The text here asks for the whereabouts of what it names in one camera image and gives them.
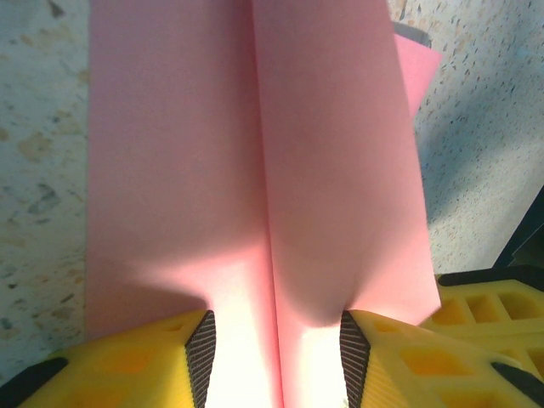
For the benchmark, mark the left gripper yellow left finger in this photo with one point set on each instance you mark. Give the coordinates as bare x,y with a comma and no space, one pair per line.
127,370

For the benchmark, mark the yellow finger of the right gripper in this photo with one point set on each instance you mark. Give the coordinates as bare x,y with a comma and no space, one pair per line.
497,327

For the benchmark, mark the pink cloth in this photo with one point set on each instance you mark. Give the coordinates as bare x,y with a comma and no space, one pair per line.
170,170

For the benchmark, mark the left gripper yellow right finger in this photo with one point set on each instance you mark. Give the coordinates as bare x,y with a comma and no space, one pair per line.
404,374

